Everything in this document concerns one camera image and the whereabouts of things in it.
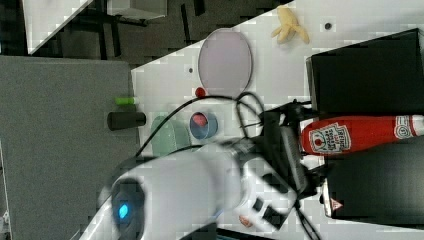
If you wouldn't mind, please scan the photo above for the blue bowl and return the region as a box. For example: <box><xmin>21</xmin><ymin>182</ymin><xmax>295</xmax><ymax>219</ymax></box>
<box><xmin>189</xmin><ymin>112</ymin><xmax>218</xmax><ymax>140</ymax></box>

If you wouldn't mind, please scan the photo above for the green colander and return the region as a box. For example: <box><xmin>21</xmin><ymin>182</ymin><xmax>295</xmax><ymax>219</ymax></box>
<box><xmin>151</xmin><ymin>119</ymin><xmax>191</xmax><ymax>156</ymax></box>

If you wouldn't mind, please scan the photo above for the peeled banana toy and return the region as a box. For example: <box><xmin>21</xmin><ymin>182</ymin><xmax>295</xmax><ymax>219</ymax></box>
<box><xmin>271</xmin><ymin>5</ymin><xmax>310</xmax><ymax>44</ymax></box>

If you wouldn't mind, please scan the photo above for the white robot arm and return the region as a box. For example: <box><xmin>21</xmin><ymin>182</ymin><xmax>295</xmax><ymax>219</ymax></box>
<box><xmin>75</xmin><ymin>102</ymin><xmax>319</xmax><ymax>240</ymax></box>

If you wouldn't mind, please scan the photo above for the black cylinder stand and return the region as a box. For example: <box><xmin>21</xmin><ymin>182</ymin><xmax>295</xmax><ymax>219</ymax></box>
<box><xmin>107</xmin><ymin>112</ymin><xmax>146</xmax><ymax>131</ymax></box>

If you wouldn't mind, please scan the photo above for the round lilac plate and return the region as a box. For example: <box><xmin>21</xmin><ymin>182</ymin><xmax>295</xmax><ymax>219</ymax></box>
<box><xmin>198</xmin><ymin>28</ymin><xmax>253</xmax><ymax>97</ymax></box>

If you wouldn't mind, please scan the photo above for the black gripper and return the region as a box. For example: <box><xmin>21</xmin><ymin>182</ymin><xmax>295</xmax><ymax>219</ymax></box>
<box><xmin>259</xmin><ymin>103</ymin><xmax>320</xmax><ymax>199</ymax></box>

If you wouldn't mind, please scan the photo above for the red ball in bowl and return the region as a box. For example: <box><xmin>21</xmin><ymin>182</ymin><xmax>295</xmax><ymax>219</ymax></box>
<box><xmin>193</xmin><ymin>113</ymin><xmax>208</xmax><ymax>127</ymax></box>

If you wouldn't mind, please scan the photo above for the orange slice toy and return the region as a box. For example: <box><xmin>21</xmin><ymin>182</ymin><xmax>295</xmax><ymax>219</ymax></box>
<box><xmin>239</xmin><ymin>216</ymin><xmax>253</xmax><ymax>228</ymax></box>

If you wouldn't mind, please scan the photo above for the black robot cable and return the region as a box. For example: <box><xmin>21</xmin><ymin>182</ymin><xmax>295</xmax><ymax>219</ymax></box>
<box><xmin>134</xmin><ymin>92</ymin><xmax>266</xmax><ymax>158</ymax></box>

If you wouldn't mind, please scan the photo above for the green marker object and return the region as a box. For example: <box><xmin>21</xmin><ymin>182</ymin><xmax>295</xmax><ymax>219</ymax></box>
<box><xmin>115</xmin><ymin>97</ymin><xmax>140</xmax><ymax>106</ymax></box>

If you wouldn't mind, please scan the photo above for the small red strawberry toy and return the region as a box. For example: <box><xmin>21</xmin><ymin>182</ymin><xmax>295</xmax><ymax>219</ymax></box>
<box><xmin>195</xmin><ymin>87</ymin><xmax>206</xmax><ymax>98</ymax></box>

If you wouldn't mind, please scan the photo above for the red ketchup bottle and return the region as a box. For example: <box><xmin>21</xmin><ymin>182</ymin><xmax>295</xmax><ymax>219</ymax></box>
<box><xmin>300</xmin><ymin>115</ymin><xmax>423</xmax><ymax>156</ymax></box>

